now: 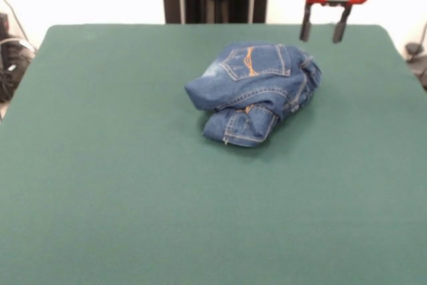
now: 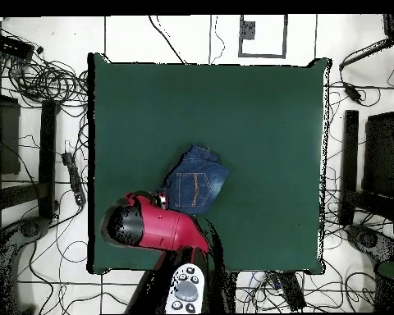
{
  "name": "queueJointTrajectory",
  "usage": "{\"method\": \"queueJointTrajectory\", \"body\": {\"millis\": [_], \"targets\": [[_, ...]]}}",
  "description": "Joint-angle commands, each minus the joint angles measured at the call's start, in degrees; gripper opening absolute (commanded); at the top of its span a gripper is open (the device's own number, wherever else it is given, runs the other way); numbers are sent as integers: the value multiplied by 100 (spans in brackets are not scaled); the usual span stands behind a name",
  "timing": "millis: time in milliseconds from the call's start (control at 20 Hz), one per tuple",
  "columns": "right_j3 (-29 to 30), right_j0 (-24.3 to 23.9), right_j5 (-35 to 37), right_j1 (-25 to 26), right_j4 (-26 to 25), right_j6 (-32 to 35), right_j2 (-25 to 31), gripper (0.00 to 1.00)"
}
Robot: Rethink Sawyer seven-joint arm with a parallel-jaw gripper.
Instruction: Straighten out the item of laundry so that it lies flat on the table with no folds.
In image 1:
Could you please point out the blue denim jeans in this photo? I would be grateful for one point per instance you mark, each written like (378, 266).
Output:
(253, 88)

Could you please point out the dark green table cloth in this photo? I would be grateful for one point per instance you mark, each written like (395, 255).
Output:
(133, 181)

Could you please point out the black stand base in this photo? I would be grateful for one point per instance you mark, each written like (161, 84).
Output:
(13, 71)
(415, 52)

